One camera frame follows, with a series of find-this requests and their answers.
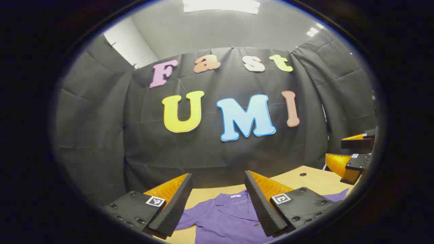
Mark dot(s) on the large ceiling light panel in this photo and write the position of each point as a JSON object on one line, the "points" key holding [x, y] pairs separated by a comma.
{"points": [[222, 5]]}

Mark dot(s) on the small ceiling light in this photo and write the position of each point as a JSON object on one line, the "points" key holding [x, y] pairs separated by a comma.
{"points": [[313, 31]]}

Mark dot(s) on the purple button shirt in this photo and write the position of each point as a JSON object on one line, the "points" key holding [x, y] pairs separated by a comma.
{"points": [[223, 220]]}

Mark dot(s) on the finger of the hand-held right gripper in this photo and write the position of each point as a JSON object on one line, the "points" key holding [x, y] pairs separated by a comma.
{"points": [[356, 143], [359, 162]]}

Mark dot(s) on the black backdrop cloth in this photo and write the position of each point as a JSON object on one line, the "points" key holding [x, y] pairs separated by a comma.
{"points": [[203, 152]]}

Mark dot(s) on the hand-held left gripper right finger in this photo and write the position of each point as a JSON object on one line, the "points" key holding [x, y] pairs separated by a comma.
{"points": [[261, 206]]}

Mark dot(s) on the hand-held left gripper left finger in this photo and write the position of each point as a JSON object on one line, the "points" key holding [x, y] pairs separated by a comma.
{"points": [[173, 210]]}

